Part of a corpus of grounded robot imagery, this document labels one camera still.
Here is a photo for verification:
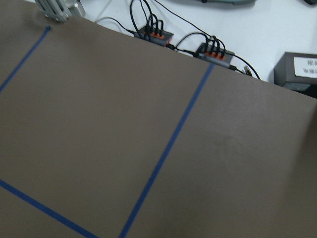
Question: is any usb hub left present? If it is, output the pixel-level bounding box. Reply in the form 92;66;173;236
134;26;174;47

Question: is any usb hub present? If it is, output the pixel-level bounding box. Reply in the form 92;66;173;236
134;26;174;47
196;43;235;68

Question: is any usb hub right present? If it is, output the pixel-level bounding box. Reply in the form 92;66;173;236
196;43;235;68

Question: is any grey labelled box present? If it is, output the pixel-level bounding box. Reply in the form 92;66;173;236
273;52;317;98

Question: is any aluminium frame post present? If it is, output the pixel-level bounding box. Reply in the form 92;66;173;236
35;0;85;22

